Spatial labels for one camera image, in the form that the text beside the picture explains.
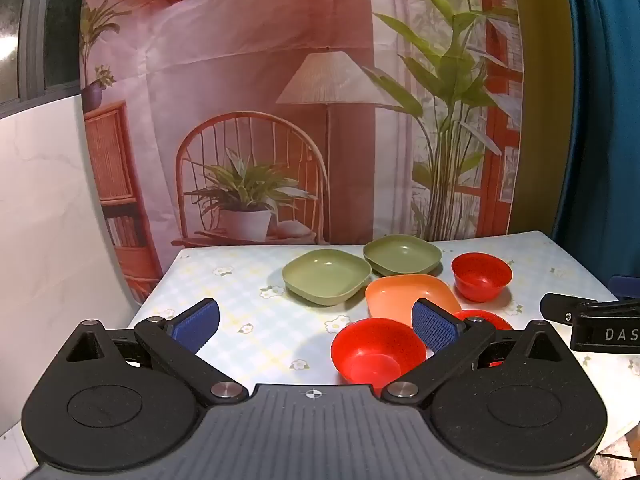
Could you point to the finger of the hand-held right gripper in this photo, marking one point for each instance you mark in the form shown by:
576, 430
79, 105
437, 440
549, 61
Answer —
627, 287
600, 332

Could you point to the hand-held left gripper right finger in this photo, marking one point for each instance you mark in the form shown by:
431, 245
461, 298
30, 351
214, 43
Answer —
434, 325

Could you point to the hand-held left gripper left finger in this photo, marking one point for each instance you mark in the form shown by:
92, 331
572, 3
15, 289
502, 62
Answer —
197, 322

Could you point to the orange square plate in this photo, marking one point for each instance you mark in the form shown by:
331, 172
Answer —
400, 295

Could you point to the red bowl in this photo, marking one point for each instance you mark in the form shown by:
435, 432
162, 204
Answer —
481, 275
377, 352
487, 317

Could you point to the green square plate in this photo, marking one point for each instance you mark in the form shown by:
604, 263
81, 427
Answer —
402, 255
326, 277

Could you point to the floral checked tablecloth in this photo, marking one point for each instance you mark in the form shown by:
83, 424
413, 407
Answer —
240, 300

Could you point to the white marble board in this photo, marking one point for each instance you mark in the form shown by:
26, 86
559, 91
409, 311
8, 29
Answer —
50, 235

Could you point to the blue curtain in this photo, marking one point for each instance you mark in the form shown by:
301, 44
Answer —
605, 110

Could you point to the printed room backdrop cloth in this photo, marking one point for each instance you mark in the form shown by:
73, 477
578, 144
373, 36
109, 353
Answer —
250, 85

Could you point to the dark window frame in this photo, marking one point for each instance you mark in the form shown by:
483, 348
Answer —
35, 25

